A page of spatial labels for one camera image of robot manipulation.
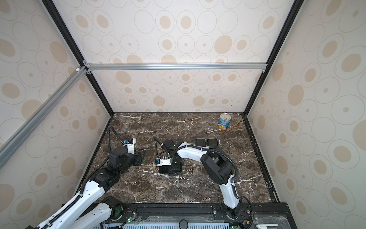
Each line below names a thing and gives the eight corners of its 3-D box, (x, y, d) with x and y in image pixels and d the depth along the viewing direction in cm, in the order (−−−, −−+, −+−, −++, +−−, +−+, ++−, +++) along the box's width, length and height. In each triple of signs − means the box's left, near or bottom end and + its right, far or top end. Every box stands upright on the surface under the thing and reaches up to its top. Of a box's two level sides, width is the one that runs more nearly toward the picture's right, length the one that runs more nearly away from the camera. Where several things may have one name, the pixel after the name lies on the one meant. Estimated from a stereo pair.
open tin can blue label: (218, 130, 111) (221, 121, 103) (217, 122, 117) (219, 112, 108) (228, 130, 111) (232, 121, 103) (226, 122, 117) (230, 112, 108)
